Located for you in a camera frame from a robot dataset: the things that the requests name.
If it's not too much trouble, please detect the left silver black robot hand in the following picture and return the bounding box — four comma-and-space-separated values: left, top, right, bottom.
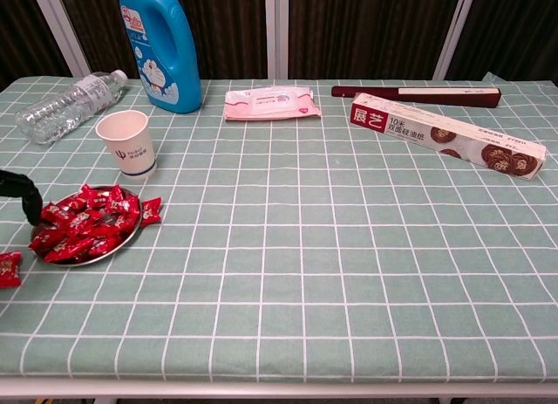
0, 168, 44, 227

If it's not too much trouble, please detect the red candy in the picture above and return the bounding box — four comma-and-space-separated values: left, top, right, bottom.
106, 184, 128, 214
139, 197, 163, 228
28, 229, 65, 252
69, 228, 110, 243
65, 193, 91, 213
41, 202, 75, 227
82, 184, 110, 209
67, 209, 104, 236
86, 236, 124, 257
0, 250, 23, 289
99, 214, 132, 237
121, 195, 143, 230
43, 240, 95, 264

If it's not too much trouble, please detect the round steel plate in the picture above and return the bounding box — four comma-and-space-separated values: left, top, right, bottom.
30, 185, 144, 269

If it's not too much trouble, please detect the white paper cup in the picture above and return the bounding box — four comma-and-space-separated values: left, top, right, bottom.
95, 109, 158, 181

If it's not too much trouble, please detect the blue detergent bottle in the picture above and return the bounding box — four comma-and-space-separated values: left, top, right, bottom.
119, 0, 204, 115

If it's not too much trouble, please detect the clear plastic water bottle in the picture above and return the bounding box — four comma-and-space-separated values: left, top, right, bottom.
14, 69, 130, 146

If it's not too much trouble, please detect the dark curtain partition panel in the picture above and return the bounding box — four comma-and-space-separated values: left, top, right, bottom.
0, 0, 91, 91
56, 0, 278, 80
276, 0, 479, 80
444, 0, 558, 82

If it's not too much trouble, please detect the pink wet wipes pack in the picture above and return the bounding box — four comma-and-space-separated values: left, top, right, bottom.
223, 85, 323, 122

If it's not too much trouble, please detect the green checked tablecloth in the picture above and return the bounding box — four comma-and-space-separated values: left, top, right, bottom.
0, 71, 558, 384

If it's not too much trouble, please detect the dark red long box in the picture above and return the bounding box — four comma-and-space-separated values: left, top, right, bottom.
330, 85, 502, 109

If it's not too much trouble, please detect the baking paper roll box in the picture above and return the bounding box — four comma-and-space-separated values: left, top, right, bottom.
350, 92, 548, 182

